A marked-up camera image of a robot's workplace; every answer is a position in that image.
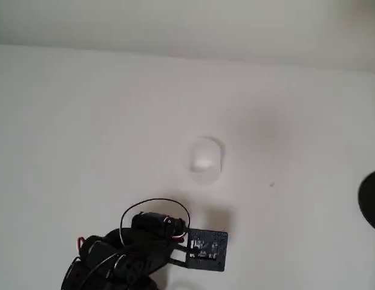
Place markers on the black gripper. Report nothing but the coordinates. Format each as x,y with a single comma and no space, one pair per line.
151,223

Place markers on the small clear plastic cup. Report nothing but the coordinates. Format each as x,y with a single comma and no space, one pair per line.
203,161

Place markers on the black round object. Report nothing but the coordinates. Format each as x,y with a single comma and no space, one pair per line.
372,201

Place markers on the black camera circuit board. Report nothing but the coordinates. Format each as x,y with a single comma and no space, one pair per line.
213,250

